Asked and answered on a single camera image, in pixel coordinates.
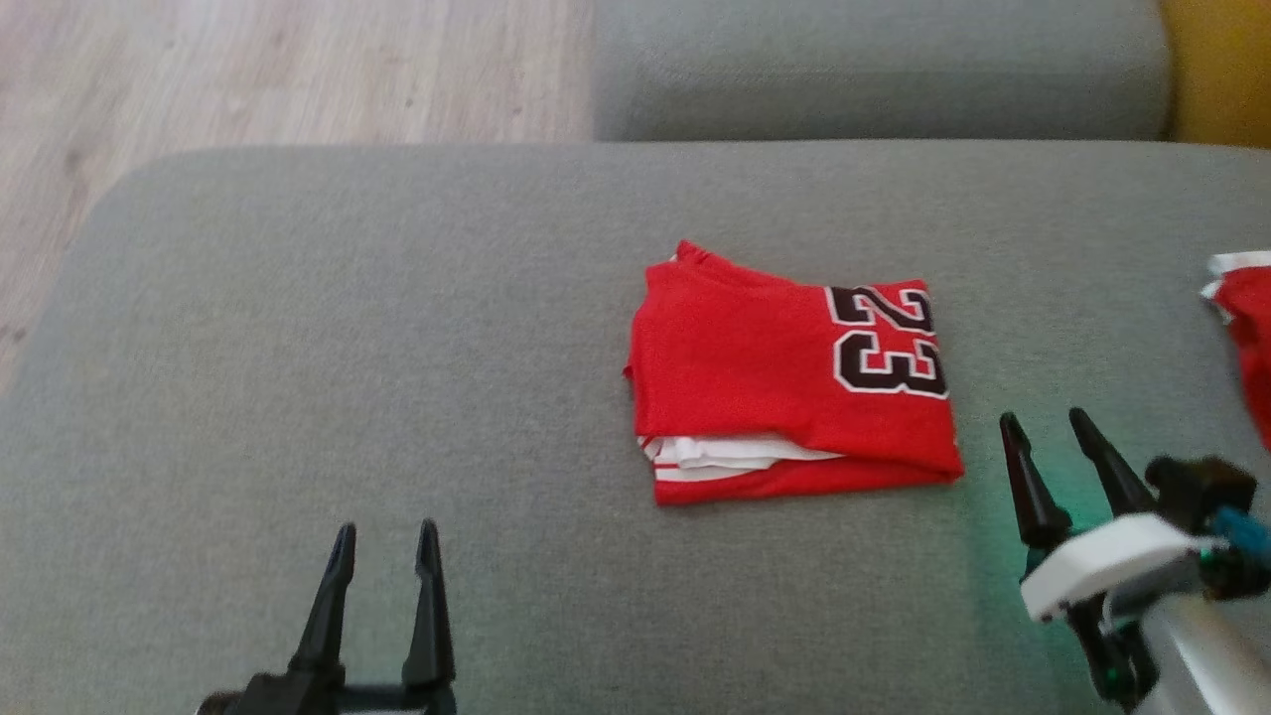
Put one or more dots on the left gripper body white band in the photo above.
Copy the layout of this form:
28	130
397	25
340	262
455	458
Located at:
318	700

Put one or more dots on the grey sofa side cushion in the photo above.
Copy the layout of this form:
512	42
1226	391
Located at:
874	70

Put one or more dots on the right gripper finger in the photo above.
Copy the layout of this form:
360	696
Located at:
1033	492
1112	472

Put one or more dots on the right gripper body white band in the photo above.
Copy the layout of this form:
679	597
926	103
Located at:
1112	561

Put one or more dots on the grey sofa seat cushion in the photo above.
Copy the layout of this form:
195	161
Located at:
397	348

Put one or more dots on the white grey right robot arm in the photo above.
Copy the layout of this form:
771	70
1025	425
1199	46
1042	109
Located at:
1211	655

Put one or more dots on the red shorts white waistband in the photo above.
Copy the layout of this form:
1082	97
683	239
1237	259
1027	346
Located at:
1251	328

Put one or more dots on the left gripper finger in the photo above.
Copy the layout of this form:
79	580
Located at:
429	616
323	616

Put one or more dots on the yellow cushion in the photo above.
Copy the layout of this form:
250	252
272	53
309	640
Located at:
1226	70

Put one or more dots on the red white basketball jersey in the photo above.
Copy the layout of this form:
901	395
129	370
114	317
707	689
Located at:
755	367

